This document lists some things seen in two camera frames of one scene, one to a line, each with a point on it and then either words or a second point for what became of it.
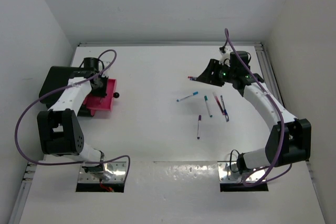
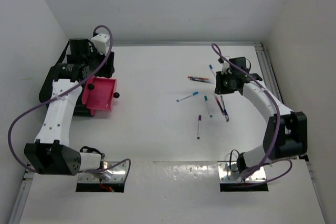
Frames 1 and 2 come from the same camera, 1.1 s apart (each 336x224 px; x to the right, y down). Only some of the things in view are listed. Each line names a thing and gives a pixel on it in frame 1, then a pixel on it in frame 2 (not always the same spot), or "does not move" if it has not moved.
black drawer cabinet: [58, 76] does not move
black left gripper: [101, 93] -> [107, 68]
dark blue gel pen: [225, 111] does not move
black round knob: [116, 95] does not move
